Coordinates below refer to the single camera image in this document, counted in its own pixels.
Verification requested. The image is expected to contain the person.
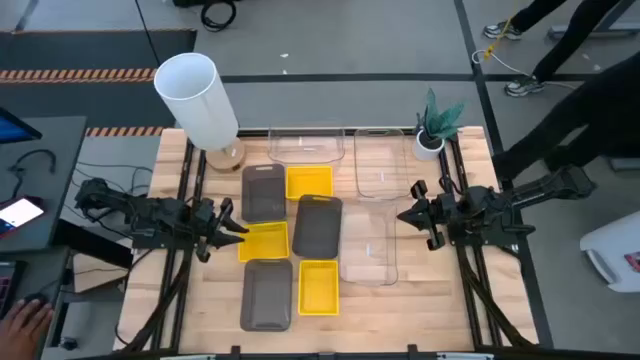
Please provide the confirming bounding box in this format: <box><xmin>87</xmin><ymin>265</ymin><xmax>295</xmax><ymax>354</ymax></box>
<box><xmin>492</xmin><ymin>49</ymin><xmax>640</xmax><ymax>181</ymax></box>
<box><xmin>482</xmin><ymin>0</ymin><xmax>621</xmax><ymax>99</ymax></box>

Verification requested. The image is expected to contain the white lamp with wooden base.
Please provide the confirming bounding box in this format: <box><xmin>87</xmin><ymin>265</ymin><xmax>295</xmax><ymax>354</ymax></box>
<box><xmin>153</xmin><ymin>52</ymin><xmax>247</xmax><ymax>174</ymax></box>

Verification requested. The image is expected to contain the smartphone with lit screen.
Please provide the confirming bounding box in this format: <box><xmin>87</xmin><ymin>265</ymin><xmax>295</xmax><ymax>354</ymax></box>
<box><xmin>0</xmin><ymin>195</ymin><xmax>46</xmax><ymax>239</ymax></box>

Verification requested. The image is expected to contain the grey metal desk foot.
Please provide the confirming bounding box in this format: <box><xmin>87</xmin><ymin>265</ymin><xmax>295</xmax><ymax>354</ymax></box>
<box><xmin>546</xmin><ymin>9</ymin><xmax>640</xmax><ymax>40</ymax></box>

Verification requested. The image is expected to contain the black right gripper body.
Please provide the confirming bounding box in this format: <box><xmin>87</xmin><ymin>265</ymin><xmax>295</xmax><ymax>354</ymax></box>
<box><xmin>409</xmin><ymin>179</ymin><xmax>454</xmax><ymax>252</ymax></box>

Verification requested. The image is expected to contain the person's hand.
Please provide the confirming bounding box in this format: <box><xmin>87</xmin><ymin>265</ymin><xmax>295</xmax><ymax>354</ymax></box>
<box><xmin>0</xmin><ymin>298</ymin><xmax>55</xmax><ymax>360</ymax></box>

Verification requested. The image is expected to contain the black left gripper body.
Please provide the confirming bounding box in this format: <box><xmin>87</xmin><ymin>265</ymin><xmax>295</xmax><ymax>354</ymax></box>
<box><xmin>192</xmin><ymin>196</ymin><xmax>236</xmax><ymax>265</ymax></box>

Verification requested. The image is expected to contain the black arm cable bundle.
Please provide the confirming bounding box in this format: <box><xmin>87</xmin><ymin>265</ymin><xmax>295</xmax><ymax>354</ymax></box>
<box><xmin>457</xmin><ymin>249</ymin><xmax>532</xmax><ymax>350</ymax></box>
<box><xmin>117</xmin><ymin>249</ymin><xmax>194</xmax><ymax>352</ymax></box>

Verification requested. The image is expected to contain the dark grey desk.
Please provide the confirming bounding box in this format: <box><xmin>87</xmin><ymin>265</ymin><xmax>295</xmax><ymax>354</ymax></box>
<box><xmin>0</xmin><ymin>115</ymin><xmax>89</xmax><ymax>254</ymax></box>

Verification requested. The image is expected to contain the long orange black hazard tape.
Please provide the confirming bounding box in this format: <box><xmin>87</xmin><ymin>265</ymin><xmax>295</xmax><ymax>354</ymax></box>
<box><xmin>0</xmin><ymin>68</ymin><xmax>157</xmax><ymax>84</ymax></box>

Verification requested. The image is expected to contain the green plant in white pot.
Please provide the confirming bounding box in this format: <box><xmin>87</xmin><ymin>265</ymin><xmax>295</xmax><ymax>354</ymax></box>
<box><xmin>412</xmin><ymin>87</ymin><xmax>466</xmax><ymax>162</ymax></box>

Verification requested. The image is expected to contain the black keyboard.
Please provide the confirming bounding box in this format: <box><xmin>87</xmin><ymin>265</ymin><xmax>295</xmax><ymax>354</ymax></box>
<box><xmin>0</xmin><ymin>260</ymin><xmax>26</xmax><ymax>319</ymax></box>

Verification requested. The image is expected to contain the clear plastic basket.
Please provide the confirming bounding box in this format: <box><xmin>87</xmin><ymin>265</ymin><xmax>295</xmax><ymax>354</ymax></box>
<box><xmin>353</xmin><ymin>127</ymin><xmax>413</xmax><ymax>201</ymax></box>
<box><xmin>267</xmin><ymin>123</ymin><xmax>347</xmax><ymax>167</ymax></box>
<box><xmin>338</xmin><ymin>201</ymin><xmax>400</xmax><ymax>288</ymax></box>

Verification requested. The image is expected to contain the white rounded plastic object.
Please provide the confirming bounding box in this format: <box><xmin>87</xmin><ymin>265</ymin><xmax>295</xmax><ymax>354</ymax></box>
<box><xmin>579</xmin><ymin>209</ymin><xmax>640</xmax><ymax>294</ymax></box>

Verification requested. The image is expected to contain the computer monitor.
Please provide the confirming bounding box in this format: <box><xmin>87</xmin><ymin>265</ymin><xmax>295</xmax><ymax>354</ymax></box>
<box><xmin>0</xmin><ymin>107</ymin><xmax>44</xmax><ymax>146</ymax></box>

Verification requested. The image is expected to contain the short orange black hazard tape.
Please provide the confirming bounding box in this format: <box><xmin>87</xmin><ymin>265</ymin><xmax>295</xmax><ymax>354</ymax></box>
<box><xmin>85</xmin><ymin>126</ymin><xmax>166</xmax><ymax>138</ymax></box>

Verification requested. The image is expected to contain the black floor mat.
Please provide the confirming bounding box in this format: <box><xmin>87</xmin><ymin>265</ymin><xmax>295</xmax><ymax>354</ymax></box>
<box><xmin>0</xmin><ymin>28</ymin><xmax>198</xmax><ymax>129</ymax></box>

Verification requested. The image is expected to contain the yellow cable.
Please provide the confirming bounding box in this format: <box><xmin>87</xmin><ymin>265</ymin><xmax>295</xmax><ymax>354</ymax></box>
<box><xmin>482</xmin><ymin>0</ymin><xmax>521</xmax><ymax>61</ymax></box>

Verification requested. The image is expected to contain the white cable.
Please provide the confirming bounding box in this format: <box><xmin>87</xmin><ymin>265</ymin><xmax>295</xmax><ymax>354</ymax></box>
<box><xmin>471</xmin><ymin>48</ymin><xmax>581</xmax><ymax>91</ymax></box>

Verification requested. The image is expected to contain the grey translucent plastic basket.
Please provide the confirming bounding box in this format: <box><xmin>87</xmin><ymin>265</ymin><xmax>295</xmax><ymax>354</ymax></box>
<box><xmin>239</xmin><ymin>258</ymin><xmax>294</xmax><ymax>333</ymax></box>
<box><xmin>241</xmin><ymin>163</ymin><xmax>288</xmax><ymax>224</ymax></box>
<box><xmin>291</xmin><ymin>194</ymin><xmax>344</xmax><ymax>260</ymax></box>

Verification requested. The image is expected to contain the yellow slotted plastic basket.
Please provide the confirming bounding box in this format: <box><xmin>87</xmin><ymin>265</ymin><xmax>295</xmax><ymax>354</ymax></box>
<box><xmin>237</xmin><ymin>220</ymin><xmax>291</xmax><ymax>264</ymax></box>
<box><xmin>297</xmin><ymin>259</ymin><xmax>341</xmax><ymax>317</ymax></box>
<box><xmin>285</xmin><ymin>165</ymin><xmax>335</xmax><ymax>202</ymax></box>

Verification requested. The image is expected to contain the coiled black cable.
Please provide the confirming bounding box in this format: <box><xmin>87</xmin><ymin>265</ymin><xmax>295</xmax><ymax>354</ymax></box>
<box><xmin>199</xmin><ymin>0</ymin><xmax>239</xmax><ymax>33</ymax></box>

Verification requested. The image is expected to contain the black aluminium table frame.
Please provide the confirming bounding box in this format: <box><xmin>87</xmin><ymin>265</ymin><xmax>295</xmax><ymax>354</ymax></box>
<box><xmin>117</xmin><ymin>127</ymin><xmax>541</xmax><ymax>360</ymax></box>

